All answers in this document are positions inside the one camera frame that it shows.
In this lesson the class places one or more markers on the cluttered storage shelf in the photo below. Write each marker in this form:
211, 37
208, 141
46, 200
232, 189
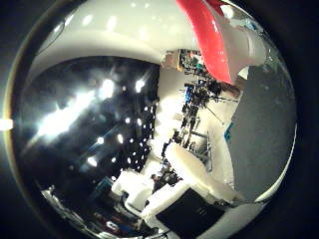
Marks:
182, 59

